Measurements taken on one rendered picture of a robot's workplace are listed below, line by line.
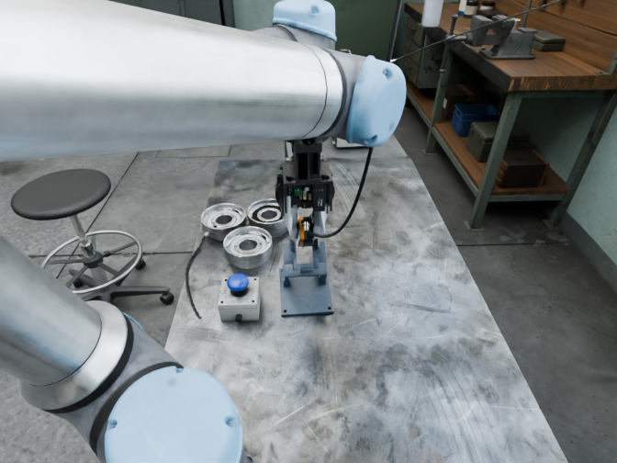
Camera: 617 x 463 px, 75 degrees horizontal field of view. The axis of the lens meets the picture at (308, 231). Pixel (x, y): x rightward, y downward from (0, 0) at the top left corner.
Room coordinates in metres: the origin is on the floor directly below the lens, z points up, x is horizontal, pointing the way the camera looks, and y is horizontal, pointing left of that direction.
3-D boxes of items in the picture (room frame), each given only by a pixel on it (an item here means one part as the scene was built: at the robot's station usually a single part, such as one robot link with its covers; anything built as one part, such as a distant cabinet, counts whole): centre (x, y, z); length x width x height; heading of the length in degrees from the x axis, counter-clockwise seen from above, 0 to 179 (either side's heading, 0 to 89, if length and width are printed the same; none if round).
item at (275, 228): (0.79, 0.09, 0.82); 0.10 x 0.10 x 0.04
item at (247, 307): (0.52, 0.13, 0.82); 0.08 x 0.07 x 0.05; 2
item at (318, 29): (0.54, 0.01, 1.26); 0.09 x 0.08 x 0.11; 140
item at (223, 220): (0.77, 0.20, 0.82); 0.10 x 0.10 x 0.04
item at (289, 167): (0.53, 0.00, 1.10); 0.09 x 0.08 x 0.12; 5
